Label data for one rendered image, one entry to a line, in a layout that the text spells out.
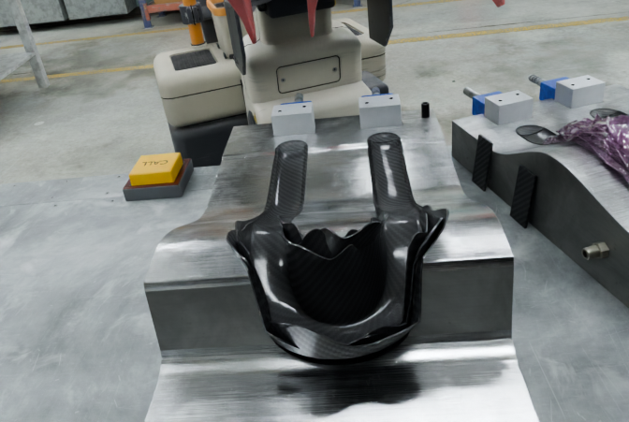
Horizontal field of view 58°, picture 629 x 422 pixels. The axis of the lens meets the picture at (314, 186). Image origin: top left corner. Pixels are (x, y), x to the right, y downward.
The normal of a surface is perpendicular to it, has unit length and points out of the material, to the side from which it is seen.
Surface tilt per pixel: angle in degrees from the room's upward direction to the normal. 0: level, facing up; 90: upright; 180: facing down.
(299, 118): 90
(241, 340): 83
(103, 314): 0
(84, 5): 90
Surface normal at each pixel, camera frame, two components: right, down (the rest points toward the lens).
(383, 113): -0.04, 0.50
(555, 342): -0.11, -0.86
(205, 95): 0.30, 0.44
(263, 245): 0.02, -0.55
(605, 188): -0.04, -0.71
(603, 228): -0.96, 0.22
